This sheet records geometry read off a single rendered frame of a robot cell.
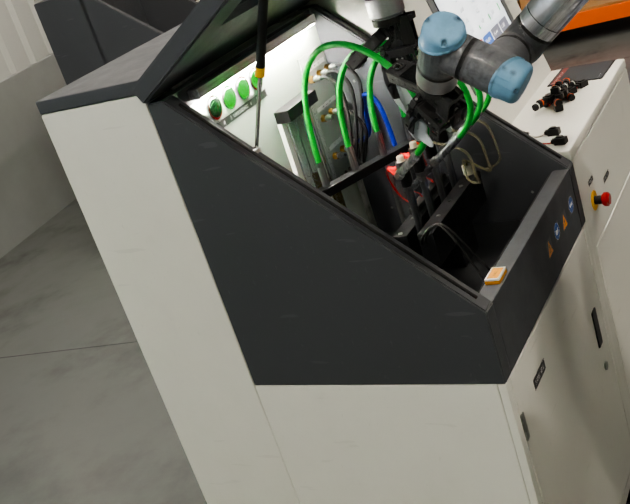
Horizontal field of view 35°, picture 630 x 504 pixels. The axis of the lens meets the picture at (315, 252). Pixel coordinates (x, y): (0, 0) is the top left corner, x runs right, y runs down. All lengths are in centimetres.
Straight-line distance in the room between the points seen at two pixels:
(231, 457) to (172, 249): 55
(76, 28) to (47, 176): 175
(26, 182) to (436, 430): 542
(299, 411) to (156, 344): 37
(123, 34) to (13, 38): 179
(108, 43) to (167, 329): 373
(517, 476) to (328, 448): 42
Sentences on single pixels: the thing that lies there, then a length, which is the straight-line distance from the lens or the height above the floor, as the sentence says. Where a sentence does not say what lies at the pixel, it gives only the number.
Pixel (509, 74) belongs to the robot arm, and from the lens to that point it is 165.
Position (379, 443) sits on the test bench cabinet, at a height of 64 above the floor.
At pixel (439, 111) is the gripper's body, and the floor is 131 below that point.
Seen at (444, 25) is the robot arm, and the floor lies 148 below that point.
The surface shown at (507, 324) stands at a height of 88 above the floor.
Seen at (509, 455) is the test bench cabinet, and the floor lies 62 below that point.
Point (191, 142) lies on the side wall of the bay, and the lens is 195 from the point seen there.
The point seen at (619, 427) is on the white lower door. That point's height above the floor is 25.
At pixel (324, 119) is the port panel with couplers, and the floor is 120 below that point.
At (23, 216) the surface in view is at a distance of 707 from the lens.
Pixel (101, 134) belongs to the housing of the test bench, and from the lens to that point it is 207.
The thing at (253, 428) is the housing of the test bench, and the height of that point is 67.
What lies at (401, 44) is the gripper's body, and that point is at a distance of 205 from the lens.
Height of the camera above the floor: 180
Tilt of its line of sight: 21 degrees down
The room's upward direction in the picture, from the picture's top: 19 degrees counter-clockwise
